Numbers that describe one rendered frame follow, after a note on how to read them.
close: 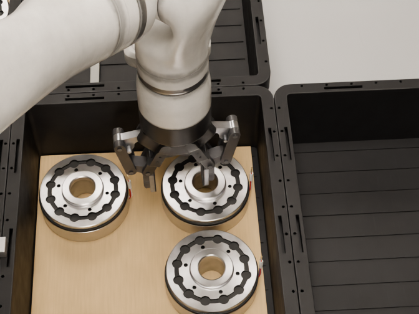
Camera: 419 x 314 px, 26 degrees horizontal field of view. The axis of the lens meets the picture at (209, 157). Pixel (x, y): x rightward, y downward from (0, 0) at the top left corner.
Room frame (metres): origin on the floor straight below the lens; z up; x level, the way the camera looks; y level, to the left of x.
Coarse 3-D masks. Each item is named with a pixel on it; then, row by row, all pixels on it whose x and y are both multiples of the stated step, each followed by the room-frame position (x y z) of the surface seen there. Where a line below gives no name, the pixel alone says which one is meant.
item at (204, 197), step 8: (192, 168) 0.59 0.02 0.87; (200, 168) 0.59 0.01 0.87; (216, 168) 0.59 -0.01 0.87; (192, 176) 0.58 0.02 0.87; (216, 176) 0.58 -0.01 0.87; (184, 184) 0.57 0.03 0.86; (192, 184) 0.57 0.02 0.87; (224, 184) 0.57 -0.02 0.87; (192, 192) 0.56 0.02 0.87; (200, 192) 0.56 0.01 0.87; (208, 192) 0.56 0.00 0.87; (216, 192) 0.56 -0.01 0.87; (200, 200) 0.55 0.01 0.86; (208, 200) 0.55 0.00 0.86
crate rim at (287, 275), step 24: (48, 96) 0.65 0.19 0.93; (72, 96) 0.65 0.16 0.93; (96, 96) 0.65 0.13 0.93; (120, 96) 0.65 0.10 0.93; (216, 96) 0.65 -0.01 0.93; (240, 96) 0.65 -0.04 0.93; (264, 96) 0.65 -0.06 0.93; (24, 120) 0.62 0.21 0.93; (264, 120) 0.61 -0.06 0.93; (288, 240) 0.46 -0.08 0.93; (0, 264) 0.43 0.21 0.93; (288, 264) 0.43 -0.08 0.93; (0, 288) 0.40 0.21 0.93; (288, 288) 0.40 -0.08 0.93; (0, 312) 0.38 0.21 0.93; (288, 312) 0.38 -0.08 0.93
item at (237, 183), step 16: (176, 160) 0.61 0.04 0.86; (192, 160) 0.61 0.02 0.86; (176, 176) 0.58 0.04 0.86; (224, 176) 0.58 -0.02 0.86; (240, 176) 0.58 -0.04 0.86; (176, 192) 0.56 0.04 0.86; (224, 192) 0.56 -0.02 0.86; (240, 192) 0.56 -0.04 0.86; (176, 208) 0.54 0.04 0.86; (192, 208) 0.54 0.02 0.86; (208, 208) 0.54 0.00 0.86; (224, 208) 0.54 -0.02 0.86
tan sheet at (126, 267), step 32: (128, 192) 0.58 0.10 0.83; (160, 192) 0.58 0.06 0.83; (128, 224) 0.54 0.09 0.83; (160, 224) 0.54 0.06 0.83; (256, 224) 0.54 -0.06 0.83; (64, 256) 0.49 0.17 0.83; (96, 256) 0.49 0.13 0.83; (128, 256) 0.49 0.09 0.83; (160, 256) 0.49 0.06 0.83; (256, 256) 0.49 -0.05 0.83; (32, 288) 0.45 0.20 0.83; (64, 288) 0.45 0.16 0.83; (96, 288) 0.45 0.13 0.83; (128, 288) 0.45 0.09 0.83; (160, 288) 0.45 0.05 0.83
